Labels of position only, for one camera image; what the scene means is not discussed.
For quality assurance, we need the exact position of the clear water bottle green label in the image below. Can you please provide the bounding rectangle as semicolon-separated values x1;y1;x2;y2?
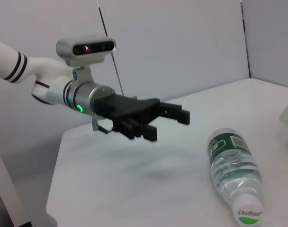
207;127;265;225

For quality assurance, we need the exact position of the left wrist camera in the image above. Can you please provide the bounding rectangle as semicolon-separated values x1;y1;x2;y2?
55;35;117;85

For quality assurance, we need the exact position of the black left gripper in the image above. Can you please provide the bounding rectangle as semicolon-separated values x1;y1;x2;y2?
91;93;191;142

